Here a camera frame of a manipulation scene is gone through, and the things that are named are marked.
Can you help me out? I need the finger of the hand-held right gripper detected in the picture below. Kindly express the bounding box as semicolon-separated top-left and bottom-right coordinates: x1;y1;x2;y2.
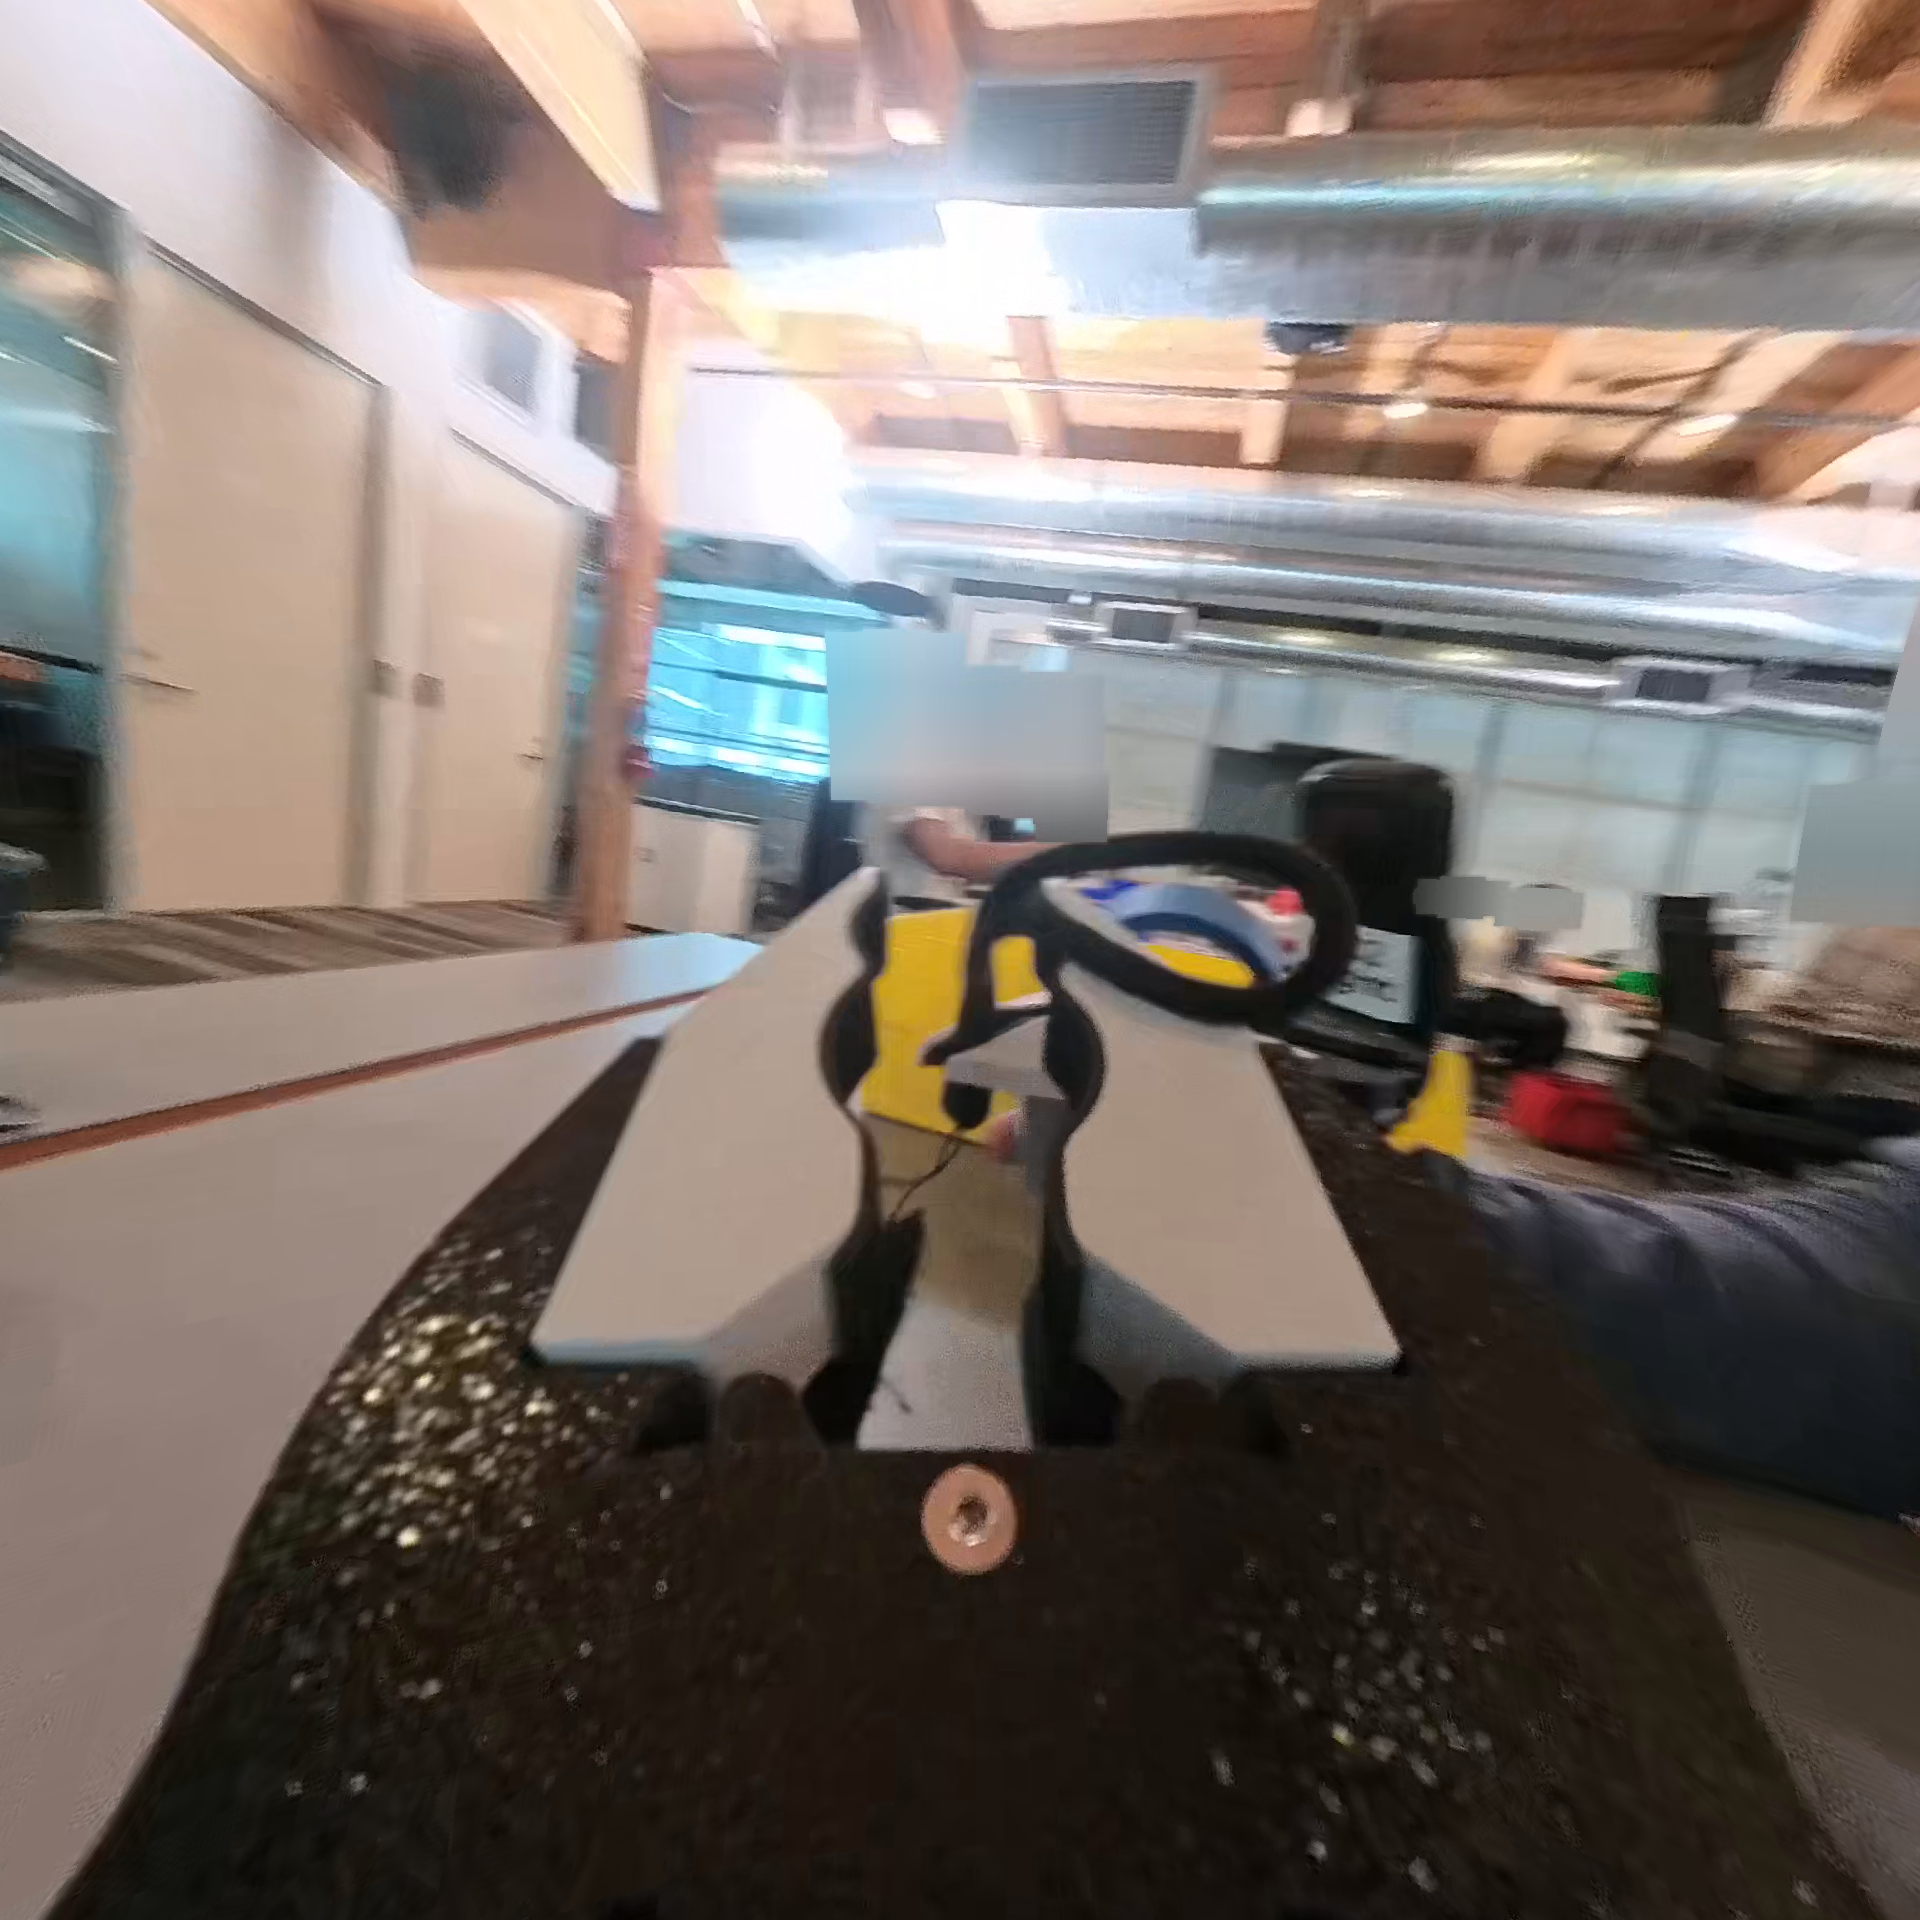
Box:
944;1025;1057;1107

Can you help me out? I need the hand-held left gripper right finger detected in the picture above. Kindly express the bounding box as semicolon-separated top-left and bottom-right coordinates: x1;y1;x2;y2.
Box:
1024;957;1406;1378

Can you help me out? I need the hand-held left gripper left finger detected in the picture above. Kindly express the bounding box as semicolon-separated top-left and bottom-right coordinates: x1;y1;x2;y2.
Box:
529;865;902;1378

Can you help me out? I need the black cord loop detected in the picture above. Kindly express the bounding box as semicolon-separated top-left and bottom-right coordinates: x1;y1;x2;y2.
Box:
921;829;1362;1132

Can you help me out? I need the yellow plastic bin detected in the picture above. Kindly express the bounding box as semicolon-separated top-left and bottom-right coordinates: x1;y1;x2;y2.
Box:
857;902;1475;1160

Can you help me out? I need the blue masking tape roll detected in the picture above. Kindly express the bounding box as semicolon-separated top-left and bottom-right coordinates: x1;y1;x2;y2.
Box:
1071;875;1278;977

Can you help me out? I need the white recycling cabinet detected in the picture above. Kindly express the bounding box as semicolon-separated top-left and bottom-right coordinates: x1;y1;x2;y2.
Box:
629;801;762;939

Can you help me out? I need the red bag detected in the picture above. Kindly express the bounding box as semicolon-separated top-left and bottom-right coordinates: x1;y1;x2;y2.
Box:
1506;1070;1639;1157

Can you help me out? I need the white door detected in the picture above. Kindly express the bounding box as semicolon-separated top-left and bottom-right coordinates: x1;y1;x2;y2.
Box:
126;249;380;909
420;435;590;902

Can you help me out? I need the silver air duct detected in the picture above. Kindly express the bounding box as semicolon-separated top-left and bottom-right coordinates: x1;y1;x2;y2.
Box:
715;125;1920;325
846;451;1920;668

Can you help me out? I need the wooden post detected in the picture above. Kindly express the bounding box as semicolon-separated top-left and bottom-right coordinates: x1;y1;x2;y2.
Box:
574;268;669;944

